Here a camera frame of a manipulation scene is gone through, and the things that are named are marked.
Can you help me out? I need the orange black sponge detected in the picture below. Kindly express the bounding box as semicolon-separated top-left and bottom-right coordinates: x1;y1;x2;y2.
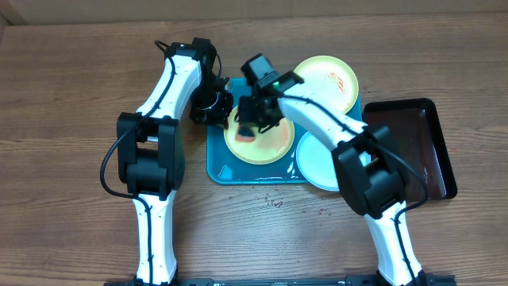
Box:
235;126;256;142

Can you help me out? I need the yellow plate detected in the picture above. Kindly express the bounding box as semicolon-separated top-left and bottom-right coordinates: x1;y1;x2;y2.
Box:
224;106;295;164
294;56;359;114

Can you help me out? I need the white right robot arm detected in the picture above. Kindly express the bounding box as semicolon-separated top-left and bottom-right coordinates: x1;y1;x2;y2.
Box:
237;54;427;285

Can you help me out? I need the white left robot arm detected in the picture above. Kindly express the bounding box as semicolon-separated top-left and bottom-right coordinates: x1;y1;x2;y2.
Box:
111;37;233;285

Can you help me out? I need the teal plastic tray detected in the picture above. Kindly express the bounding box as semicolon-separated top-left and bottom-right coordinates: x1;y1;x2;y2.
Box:
206;76;364;186

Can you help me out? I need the black rectangular tray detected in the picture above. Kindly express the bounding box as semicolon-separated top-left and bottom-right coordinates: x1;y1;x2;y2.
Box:
363;98;457;200

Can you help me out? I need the light blue plate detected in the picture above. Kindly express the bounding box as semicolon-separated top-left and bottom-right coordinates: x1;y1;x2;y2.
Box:
296;132;339;191

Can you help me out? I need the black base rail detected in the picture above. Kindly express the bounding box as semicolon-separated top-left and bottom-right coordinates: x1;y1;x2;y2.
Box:
104;273;457;286

